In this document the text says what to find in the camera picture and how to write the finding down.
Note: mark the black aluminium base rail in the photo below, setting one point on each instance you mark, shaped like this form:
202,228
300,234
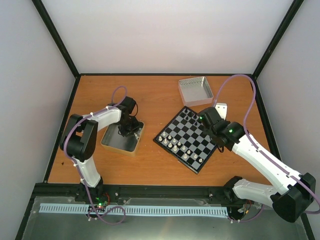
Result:
117,193

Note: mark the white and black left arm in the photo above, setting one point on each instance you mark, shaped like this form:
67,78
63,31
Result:
80,136

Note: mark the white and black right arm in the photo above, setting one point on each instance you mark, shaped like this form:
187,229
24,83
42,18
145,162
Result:
290,193

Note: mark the black and silver chessboard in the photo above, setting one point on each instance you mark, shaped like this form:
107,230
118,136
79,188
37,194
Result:
190,145

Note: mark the light blue cable duct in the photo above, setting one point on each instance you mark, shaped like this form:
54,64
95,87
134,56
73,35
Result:
140,210

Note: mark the silver square tin lid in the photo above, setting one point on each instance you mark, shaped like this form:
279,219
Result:
195,91

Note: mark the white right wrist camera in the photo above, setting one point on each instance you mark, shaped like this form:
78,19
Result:
222,109

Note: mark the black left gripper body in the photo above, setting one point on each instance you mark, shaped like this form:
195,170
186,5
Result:
129,126

